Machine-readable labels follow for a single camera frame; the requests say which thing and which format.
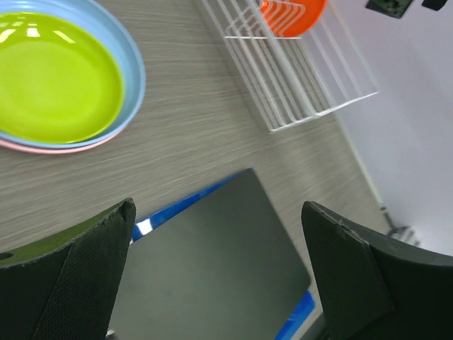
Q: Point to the pink plate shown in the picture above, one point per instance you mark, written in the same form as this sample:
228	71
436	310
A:
16	143

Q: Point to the black clipboard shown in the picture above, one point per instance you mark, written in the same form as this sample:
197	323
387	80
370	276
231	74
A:
223	268

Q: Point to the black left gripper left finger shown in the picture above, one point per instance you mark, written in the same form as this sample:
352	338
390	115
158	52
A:
64	286

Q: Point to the green plate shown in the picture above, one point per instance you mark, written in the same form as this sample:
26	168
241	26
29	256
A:
58	83

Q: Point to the blue plate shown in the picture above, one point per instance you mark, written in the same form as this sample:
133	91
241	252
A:
108	31

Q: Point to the white wire dish rack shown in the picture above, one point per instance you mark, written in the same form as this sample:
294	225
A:
290	80

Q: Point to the orange plate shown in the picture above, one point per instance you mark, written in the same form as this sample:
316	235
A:
290	19

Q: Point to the blue folder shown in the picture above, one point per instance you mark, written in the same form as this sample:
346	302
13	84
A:
177	209

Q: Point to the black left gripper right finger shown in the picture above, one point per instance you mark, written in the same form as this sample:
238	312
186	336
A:
372	286

